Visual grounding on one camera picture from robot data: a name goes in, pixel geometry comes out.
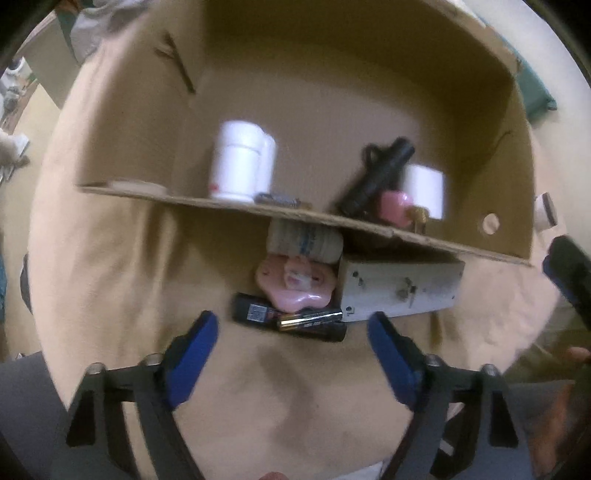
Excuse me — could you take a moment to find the white power adapter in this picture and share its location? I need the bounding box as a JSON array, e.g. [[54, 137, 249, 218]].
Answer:
[[403, 164, 445, 220]]

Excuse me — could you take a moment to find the white rectangular electronic device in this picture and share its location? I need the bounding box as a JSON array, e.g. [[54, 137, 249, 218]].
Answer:
[[334, 257, 465, 322]]

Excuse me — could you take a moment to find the black rectangular device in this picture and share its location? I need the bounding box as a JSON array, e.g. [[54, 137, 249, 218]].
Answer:
[[231, 293, 348, 343]]

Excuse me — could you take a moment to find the black gold AA battery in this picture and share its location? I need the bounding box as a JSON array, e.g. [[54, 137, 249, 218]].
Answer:
[[276, 309, 342, 331]]

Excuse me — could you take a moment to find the black flashlight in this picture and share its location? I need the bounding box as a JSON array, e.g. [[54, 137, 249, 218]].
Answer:
[[335, 137, 415, 218]]

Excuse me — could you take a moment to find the pink flower-shaped case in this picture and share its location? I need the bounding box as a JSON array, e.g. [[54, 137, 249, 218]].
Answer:
[[254, 255, 337, 313]]

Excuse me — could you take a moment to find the white labelled pill bottle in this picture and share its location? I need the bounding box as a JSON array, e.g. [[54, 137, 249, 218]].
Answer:
[[266, 219, 344, 264]]

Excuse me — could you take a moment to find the white earbuds case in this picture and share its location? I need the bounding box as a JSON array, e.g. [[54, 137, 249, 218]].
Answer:
[[256, 134, 276, 194]]

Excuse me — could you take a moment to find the white jar brown lid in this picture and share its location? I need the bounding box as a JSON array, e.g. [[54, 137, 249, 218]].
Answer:
[[534, 192, 558, 231]]

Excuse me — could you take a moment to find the beige bed sheet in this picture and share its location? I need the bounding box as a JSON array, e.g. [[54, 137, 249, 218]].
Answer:
[[28, 53, 557, 479]]

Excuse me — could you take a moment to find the teal headboard cushion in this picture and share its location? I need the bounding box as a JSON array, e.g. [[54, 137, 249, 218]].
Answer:
[[502, 38, 558, 123]]

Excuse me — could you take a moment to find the brown cardboard box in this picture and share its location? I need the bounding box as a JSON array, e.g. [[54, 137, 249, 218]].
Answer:
[[76, 1, 534, 262]]

